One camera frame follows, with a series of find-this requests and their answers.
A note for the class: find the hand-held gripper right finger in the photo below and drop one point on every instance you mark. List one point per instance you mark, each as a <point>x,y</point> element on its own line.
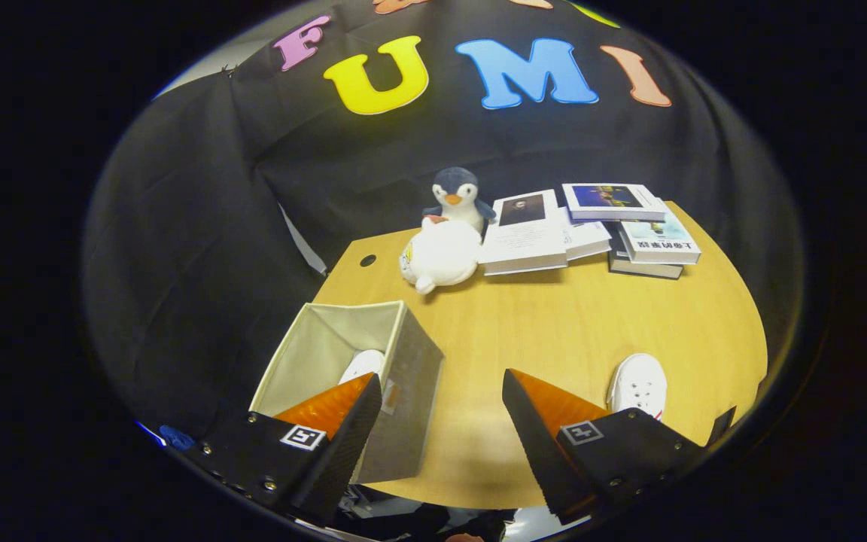
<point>546,459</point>

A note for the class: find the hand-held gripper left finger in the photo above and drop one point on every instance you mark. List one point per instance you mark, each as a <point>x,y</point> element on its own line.
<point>343,452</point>

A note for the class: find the white striped canvas shoe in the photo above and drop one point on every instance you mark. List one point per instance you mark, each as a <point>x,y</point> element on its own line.
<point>638,384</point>
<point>364,365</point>

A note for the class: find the grey fabric storage box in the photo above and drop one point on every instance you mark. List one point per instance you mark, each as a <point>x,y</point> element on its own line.
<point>411,361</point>

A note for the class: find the black flat object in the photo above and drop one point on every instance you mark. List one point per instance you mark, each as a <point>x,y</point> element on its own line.
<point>721,425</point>

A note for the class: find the dark grey book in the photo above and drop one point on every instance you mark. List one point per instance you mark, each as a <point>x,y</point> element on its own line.
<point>640,269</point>

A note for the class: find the white plush toy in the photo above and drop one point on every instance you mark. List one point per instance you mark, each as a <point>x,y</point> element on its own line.
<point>441,252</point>

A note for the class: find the white book with dark portrait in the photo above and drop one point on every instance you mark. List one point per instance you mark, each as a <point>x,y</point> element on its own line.
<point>524,237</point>

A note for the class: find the plain white book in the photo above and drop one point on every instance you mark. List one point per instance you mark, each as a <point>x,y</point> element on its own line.
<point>584,237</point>

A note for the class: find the book with pale green cover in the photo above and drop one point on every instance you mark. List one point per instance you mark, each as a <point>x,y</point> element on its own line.
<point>659,237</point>

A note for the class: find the book with blue cover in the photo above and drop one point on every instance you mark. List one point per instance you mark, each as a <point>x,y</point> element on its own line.
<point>610,197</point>

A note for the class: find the penguin plush toy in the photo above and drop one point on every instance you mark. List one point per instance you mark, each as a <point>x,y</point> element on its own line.
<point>457,196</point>

